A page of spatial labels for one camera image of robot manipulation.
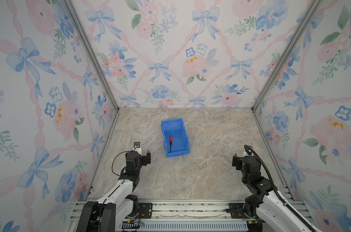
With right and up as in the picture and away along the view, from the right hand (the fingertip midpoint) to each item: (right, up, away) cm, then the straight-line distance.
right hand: (244, 155), depth 83 cm
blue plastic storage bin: (-36, +5, +17) cm, 40 cm away
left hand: (-61, +2, +5) cm, 61 cm away
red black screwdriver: (-43, +5, +17) cm, 47 cm away
